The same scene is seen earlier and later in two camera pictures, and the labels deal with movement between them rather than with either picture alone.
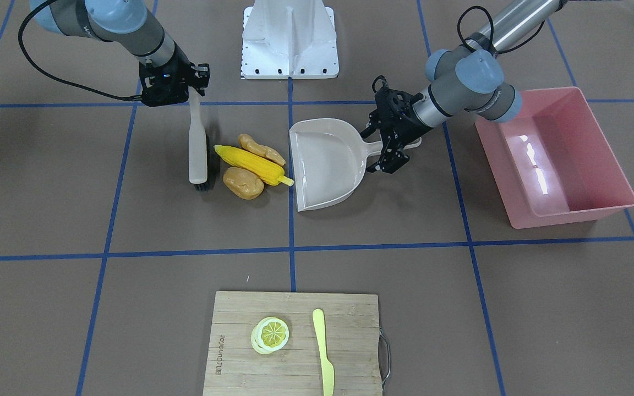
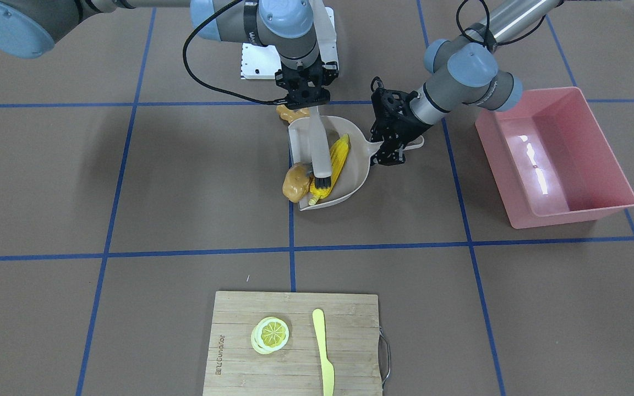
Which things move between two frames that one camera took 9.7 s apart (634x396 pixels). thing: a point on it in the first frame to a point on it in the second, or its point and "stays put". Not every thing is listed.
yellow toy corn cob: (271, 173) to (338, 154)
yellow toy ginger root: (247, 143) to (290, 115)
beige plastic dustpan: (328, 158) stays put
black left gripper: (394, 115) stays put
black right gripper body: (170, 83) to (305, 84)
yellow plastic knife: (328, 370) stays put
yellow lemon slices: (269, 335) stays put
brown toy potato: (242, 182) to (297, 182)
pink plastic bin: (551, 164) stays put
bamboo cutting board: (234, 368) stays put
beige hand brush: (197, 162) to (321, 171)
